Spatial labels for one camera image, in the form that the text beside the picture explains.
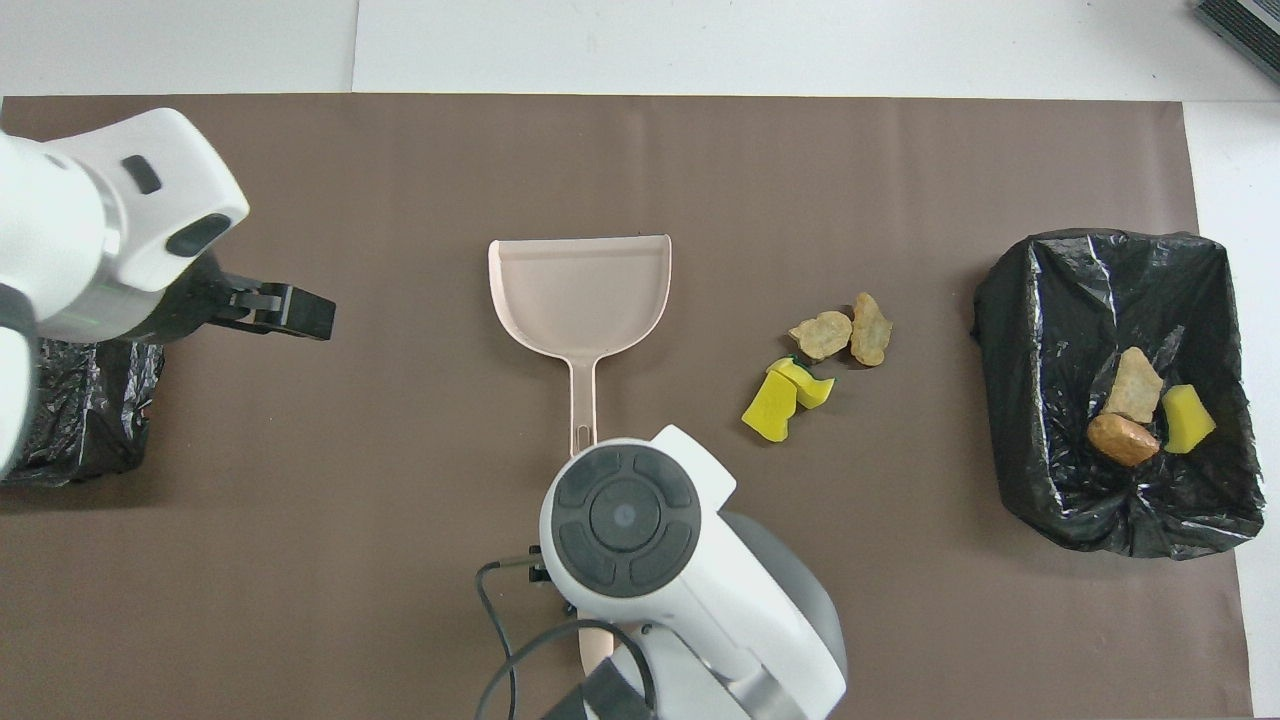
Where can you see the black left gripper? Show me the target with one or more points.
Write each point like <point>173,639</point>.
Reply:
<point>205,300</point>

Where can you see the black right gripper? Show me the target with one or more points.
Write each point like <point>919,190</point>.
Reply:
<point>543,565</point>

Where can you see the beige plastic dustpan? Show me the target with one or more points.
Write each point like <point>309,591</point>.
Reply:
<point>580,300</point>

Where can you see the plain yellow sponge piece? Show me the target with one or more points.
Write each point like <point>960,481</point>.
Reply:
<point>768,412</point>

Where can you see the yellow sponge with green scrub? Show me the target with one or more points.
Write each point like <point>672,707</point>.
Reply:
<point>812,388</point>

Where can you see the wide tan fried chip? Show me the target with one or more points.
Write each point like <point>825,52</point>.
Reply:
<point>822,335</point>

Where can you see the narrow tan fried chip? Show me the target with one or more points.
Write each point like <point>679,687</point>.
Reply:
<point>870,330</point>

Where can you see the brown fried nugget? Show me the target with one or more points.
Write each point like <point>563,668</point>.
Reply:
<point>1122,440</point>

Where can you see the striped croissant bread piece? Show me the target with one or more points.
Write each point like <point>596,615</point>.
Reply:
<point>1135,385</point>

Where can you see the small yellow sponge piece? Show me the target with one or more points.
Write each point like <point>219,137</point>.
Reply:
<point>1187,420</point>

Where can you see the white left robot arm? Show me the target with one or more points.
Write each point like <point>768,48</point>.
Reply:
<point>60,230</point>

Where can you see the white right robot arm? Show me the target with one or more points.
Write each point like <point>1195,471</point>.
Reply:
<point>700,580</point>

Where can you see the black-lined trash bin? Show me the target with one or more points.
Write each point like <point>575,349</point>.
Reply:
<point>90,420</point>
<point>1060,330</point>

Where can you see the brown table mat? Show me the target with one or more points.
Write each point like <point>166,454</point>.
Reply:
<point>400,560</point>

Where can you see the dark grey ribbed device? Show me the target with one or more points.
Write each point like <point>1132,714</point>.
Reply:
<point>1250,25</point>

